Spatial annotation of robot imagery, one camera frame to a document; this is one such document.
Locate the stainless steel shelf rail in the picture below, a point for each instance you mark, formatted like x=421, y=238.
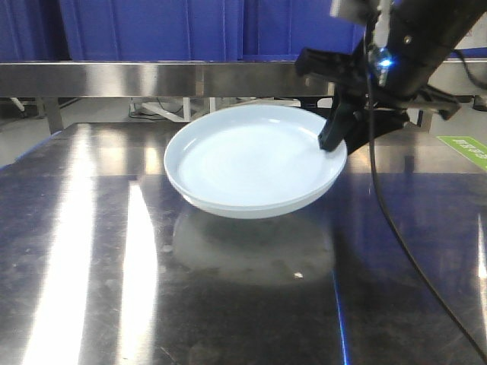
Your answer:
x=158, y=79

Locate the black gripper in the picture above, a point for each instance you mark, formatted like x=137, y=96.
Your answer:
x=395, y=77

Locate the blue plastic crate left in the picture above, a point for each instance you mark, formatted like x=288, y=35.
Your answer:
x=32, y=31

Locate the blue plastic crate centre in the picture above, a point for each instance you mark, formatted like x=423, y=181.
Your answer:
x=215, y=31

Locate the green floor sticker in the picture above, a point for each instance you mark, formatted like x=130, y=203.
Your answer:
x=473, y=150

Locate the blue plastic crate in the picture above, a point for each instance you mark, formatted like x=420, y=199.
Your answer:
x=32, y=31
x=215, y=31

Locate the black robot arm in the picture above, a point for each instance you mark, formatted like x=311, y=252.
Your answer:
x=434, y=21

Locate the light blue plate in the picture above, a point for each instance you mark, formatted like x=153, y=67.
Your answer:
x=251, y=156
x=253, y=212

